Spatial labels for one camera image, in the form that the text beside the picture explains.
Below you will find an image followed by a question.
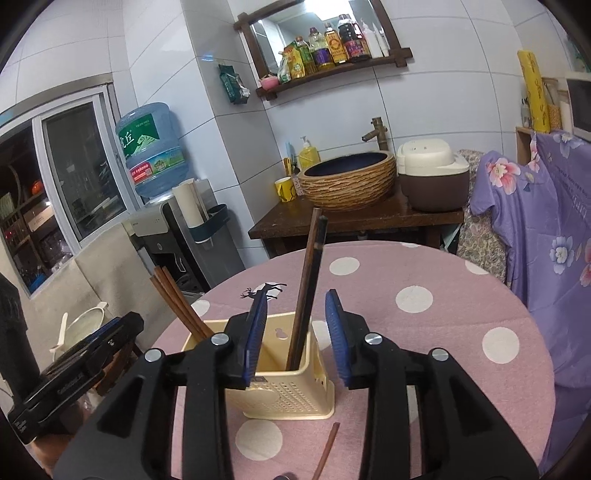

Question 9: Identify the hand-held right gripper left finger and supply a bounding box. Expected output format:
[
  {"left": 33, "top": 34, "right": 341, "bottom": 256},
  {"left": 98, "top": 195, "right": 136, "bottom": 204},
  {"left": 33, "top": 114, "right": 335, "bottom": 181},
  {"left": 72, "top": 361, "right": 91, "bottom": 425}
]
[{"left": 55, "top": 288, "right": 271, "bottom": 480}]

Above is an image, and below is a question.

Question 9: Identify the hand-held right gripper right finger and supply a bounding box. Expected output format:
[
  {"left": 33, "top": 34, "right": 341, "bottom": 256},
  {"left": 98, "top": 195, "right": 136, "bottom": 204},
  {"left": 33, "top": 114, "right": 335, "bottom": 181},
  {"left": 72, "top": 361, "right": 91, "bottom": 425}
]
[{"left": 324, "top": 288, "right": 541, "bottom": 480}]

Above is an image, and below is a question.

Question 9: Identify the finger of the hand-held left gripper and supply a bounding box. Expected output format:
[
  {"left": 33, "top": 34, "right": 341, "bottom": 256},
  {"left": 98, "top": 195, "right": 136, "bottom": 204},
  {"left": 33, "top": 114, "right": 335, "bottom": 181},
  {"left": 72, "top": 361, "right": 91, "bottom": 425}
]
[{"left": 87, "top": 311, "right": 145, "bottom": 371}]

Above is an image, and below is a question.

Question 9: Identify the cream plastic utensil holder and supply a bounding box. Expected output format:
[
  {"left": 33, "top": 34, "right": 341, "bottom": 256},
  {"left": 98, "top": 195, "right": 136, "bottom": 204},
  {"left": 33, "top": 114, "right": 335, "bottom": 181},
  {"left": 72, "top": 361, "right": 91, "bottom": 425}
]
[{"left": 181, "top": 314, "right": 335, "bottom": 420}]

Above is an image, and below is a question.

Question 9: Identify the dark wooden chopstick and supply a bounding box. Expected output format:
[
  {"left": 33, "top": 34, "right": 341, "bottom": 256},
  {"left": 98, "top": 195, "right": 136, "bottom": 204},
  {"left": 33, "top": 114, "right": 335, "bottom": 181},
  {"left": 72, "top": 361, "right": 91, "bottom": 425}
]
[{"left": 291, "top": 216, "right": 329, "bottom": 370}]

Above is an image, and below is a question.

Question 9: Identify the cream pot with lid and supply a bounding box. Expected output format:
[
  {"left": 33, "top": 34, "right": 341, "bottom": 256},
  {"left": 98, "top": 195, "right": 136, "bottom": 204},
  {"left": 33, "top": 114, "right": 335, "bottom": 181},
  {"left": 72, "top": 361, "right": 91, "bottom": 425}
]
[{"left": 48, "top": 300, "right": 110, "bottom": 365}]

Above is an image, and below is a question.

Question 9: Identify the pink polka dot tablecloth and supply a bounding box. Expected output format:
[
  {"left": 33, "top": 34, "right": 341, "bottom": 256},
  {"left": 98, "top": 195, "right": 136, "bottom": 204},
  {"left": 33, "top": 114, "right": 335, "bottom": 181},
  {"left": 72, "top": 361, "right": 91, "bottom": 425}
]
[{"left": 150, "top": 240, "right": 557, "bottom": 480}]

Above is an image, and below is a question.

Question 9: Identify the dark wooden washstand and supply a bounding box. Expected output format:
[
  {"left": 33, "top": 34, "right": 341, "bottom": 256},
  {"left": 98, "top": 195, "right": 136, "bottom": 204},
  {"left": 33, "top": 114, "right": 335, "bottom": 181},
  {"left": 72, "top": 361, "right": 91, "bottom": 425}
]
[{"left": 248, "top": 185, "right": 465, "bottom": 259}]

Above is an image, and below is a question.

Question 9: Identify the grey water dispenser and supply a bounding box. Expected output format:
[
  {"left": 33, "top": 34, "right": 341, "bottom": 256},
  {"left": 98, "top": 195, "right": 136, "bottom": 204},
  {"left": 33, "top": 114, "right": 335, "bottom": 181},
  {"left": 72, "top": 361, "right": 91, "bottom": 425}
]
[{"left": 122, "top": 178, "right": 245, "bottom": 296}]

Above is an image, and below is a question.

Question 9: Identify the yellow mug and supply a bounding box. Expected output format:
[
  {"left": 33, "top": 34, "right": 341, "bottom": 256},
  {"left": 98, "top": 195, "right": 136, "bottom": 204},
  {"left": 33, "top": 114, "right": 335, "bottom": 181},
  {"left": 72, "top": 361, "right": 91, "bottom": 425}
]
[{"left": 274, "top": 176, "right": 296, "bottom": 203}]

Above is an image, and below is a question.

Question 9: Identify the woven pattern wash basin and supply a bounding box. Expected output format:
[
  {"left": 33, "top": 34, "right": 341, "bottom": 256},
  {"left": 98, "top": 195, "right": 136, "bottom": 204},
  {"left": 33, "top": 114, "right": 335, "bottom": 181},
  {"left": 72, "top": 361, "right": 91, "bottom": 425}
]
[{"left": 298, "top": 151, "right": 398, "bottom": 212}]

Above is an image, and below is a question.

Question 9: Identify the sliding window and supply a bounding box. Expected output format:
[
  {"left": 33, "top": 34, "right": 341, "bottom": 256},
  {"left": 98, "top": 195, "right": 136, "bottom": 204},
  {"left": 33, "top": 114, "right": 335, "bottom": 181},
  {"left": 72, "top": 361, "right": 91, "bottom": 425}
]
[{"left": 0, "top": 83, "right": 134, "bottom": 301}]

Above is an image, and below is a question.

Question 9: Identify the paisley patterned cloth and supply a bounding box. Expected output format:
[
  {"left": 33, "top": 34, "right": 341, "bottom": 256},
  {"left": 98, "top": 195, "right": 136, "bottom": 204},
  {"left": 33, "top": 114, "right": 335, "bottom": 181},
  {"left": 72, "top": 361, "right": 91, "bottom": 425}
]
[{"left": 457, "top": 148, "right": 509, "bottom": 283}]

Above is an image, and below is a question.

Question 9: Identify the yellow soap dispenser bottle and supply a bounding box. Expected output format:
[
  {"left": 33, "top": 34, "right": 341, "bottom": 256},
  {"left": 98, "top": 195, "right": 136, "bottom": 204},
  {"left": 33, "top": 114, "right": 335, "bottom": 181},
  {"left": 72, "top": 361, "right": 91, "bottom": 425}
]
[{"left": 298, "top": 135, "right": 321, "bottom": 171}]

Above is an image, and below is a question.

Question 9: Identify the white and brown rice cooker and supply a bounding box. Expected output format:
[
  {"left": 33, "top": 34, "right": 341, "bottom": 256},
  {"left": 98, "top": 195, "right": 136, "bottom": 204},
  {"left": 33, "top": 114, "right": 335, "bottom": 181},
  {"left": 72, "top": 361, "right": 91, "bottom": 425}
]
[{"left": 397, "top": 137, "right": 471, "bottom": 213}]

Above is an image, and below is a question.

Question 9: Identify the blue water dispenser bottle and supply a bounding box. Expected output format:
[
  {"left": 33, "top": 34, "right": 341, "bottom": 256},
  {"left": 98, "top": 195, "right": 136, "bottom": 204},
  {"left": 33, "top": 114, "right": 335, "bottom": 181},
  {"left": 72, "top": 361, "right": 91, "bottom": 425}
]
[{"left": 115, "top": 102, "right": 190, "bottom": 200}]

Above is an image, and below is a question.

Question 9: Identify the bronze faucet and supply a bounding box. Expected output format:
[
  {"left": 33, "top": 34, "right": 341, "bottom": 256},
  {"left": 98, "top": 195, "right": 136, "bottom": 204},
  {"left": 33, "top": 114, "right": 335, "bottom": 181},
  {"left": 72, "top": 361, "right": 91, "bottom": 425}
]
[{"left": 361, "top": 117, "right": 389, "bottom": 152}]

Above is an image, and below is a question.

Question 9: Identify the purple floral cloth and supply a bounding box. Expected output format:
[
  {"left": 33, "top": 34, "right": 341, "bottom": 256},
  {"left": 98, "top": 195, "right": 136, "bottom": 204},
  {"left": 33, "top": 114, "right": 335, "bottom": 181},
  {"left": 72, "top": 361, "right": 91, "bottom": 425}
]
[{"left": 468, "top": 129, "right": 591, "bottom": 472}]

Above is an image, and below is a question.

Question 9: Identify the green hanging packet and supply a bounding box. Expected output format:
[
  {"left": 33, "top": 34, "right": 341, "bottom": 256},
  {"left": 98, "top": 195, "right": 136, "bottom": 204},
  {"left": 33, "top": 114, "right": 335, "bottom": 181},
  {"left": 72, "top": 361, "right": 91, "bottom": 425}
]
[{"left": 218, "top": 64, "right": 250, "bottom": 105}]

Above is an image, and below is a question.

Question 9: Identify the light wooden crate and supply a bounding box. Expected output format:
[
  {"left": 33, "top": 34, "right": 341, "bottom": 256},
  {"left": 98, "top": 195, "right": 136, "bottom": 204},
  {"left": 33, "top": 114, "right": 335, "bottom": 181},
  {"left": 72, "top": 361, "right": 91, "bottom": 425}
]
[{"left": 515, "top": 126, "right": 536, "bottom": 166}]

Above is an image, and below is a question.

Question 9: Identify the wooden framed mirror shelf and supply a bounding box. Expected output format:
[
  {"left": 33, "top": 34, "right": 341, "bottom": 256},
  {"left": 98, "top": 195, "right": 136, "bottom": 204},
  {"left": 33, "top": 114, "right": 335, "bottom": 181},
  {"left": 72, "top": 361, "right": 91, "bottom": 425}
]
[{"left": 233, "top": 0, "right": 413, "bottom": 101}]

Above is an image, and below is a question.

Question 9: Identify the row of condiment bottles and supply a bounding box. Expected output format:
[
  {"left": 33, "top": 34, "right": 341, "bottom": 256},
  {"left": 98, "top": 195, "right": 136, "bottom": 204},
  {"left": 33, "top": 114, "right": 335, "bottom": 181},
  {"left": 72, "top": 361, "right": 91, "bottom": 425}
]
[{"left": 277, "top": 14, "right": 391, "bottom": 81}]

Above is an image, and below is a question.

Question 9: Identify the glass jar of grains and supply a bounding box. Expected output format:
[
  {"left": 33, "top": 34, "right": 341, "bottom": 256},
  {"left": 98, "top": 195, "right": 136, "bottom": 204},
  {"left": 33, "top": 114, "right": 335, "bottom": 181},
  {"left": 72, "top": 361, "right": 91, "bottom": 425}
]
[{"left": 542, "top": 78, "right": 562, "bottom": 131}]

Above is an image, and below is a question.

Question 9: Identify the yellow wrapped roll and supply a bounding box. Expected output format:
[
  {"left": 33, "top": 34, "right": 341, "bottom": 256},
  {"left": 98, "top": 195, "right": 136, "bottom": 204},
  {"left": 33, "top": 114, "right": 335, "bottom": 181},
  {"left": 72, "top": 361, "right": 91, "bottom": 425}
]
[{"left": 517, "top": 49, "right": 552, "bottom": 134}]

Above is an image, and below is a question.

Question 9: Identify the white microwave oven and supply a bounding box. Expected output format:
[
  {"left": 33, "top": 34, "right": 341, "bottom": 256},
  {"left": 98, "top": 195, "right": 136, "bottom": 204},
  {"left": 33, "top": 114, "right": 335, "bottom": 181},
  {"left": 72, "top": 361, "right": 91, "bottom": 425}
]
[{"left": 556, "top": 71, "right": 591, "bottom": 141}]

